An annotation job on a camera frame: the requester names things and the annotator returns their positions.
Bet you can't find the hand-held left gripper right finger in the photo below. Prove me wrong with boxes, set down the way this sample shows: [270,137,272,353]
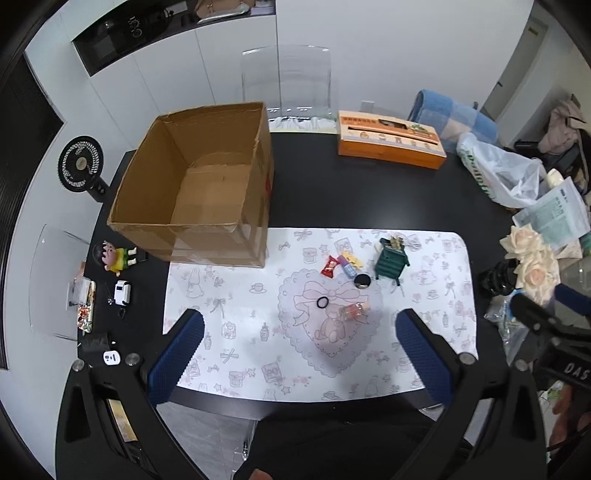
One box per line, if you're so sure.
[394,308,548,480]

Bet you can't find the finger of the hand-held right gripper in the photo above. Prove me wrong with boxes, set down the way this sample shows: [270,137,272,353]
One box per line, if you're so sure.
[554,282,591,319]
[510,292,591,337]

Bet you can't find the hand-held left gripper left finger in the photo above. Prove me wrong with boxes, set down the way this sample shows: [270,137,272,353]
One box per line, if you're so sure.
[55,308,218,480]

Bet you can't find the small glass bottle pink cap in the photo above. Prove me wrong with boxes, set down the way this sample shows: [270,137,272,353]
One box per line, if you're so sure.
[339,301,372,321]

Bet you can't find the green miniature stool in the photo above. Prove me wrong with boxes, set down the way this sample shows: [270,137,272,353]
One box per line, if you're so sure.
[373,236,411,292]

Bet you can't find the small purple bottle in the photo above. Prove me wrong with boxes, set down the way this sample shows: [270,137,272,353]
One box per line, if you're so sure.
[339,253,363,278]

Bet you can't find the brown cardboard box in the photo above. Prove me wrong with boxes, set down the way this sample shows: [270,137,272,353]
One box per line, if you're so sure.
[106,102,275,268]

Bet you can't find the clear plastic bottle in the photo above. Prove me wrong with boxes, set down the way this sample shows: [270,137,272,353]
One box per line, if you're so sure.
[556,256,591,296]

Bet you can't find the clear plastic wrapper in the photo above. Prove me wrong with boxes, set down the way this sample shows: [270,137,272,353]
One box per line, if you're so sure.
[485,295,527,361]

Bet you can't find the cream artificial roses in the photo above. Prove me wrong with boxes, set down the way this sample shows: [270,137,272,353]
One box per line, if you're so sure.
[499,226,561,305]

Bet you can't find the white printed table mat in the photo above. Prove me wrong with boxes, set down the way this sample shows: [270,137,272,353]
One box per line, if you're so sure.
[163,226,478,402]

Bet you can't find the black folded pouch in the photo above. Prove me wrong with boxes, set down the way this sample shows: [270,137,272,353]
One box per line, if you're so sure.
[85,333,114,354]

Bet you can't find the printed paper leaflet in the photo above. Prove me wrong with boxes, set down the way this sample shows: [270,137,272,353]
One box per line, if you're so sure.
[512,178,591,250]

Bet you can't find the patterned phone case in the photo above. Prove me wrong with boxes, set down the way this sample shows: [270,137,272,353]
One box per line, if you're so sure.
[69,277,98,334]

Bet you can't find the person's dark clothing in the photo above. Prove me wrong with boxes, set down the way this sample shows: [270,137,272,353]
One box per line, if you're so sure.
[233,413,467,480]

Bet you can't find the cartoon boy figurine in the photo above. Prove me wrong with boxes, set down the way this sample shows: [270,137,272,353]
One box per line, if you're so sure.
[92,240,147,274]

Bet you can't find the white plastic bag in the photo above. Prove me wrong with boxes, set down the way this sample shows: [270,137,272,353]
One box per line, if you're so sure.
[456,131,550,209]

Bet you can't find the clear acrylic chair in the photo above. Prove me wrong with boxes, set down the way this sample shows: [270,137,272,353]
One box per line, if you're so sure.
[28,224,93,342]
[240,45,334,121]

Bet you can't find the pile of clothes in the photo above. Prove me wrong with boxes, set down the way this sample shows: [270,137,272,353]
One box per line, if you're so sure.
[538,95,589,155]

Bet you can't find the blue checked towel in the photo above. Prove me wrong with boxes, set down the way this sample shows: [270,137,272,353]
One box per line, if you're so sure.
[406,90,500,148]

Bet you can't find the black desk fan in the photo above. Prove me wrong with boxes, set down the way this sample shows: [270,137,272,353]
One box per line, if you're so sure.
[57,135,112,204]

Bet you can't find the orange printed box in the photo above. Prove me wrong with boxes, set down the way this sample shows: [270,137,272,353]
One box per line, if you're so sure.
[336,110,448,171]

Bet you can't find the white door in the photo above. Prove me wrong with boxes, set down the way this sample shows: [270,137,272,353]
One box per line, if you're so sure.
[480,4,555,121]

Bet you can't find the white frilled seat cushion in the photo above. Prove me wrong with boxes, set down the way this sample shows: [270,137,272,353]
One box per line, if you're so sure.
[270,115,338,134]

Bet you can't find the tan bag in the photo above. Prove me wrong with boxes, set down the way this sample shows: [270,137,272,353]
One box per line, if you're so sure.
[191,0,257,24]

